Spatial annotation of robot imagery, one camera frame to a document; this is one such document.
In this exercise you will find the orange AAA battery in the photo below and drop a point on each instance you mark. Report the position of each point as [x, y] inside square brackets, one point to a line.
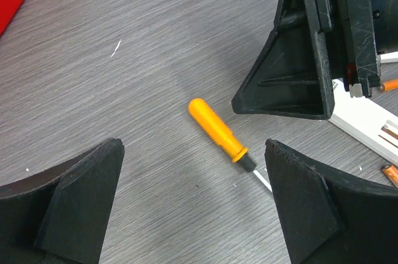
[391, 173]
[388, 85]

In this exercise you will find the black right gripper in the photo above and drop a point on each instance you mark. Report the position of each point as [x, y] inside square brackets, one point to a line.
[291, 76]

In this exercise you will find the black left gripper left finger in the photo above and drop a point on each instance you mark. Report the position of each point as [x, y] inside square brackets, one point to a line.
[60, 215]

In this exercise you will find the white remote with orange batteries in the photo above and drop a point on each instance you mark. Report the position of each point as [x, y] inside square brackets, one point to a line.
[365, 121]

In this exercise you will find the orange handled screwdriver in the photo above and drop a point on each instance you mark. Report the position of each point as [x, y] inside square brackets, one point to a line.
[223, 136]

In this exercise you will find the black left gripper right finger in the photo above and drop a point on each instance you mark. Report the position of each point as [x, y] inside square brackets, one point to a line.
[330, 216]

